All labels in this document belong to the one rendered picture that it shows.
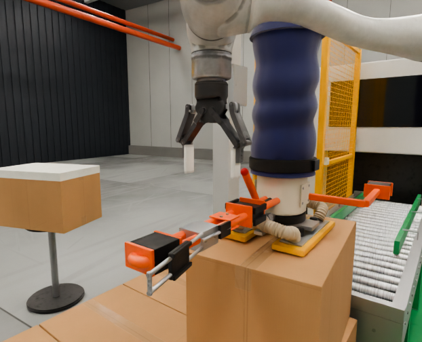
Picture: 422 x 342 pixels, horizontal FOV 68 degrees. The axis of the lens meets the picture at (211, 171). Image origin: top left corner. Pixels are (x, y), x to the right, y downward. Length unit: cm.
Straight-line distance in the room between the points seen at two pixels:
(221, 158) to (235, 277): 168
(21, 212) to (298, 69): 203
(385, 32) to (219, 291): 76
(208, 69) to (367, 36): 34
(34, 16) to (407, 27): 1251
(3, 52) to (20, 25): 110
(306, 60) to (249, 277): 65
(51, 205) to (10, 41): 1027
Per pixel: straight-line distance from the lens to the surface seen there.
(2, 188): 258
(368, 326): 159
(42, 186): 232
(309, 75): 102
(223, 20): 56
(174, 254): 56
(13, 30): 1247
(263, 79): 102
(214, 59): 70
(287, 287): 86
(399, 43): 82
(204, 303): 101
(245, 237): 103
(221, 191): 255
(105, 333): 139
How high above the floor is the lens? 132
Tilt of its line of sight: 8 degrees down
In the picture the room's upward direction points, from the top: straight up
